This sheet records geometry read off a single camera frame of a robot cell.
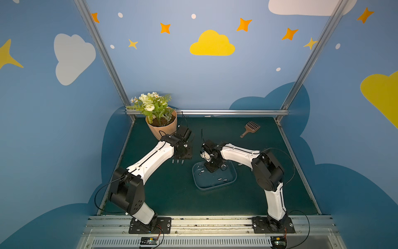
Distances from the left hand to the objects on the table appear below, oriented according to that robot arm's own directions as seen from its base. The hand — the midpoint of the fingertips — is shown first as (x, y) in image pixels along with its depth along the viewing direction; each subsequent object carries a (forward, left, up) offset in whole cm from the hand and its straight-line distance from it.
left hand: (187, 152), depth 86 cm
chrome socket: (+2, +11, -13) cm, 17 cm away
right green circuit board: (-39, -46, -15) cm, 62 cm away
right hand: (-3, -14, -13) cm, 19 cm away
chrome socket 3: (+1, +4, -12) cm, 13 cm away
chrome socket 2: (+2, +7, -14) cm, 16 cm away
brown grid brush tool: (+31, -45, -12) cm, 56 cm away
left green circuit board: (-40, +16, -14) cm, 46 cm away
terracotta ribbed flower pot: (+22, +18, -2) cm, 28 cm away
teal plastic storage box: (-10, -9, -14) cm, 19 cm away
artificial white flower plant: (+19, +19, +17) cm, 32 cm away
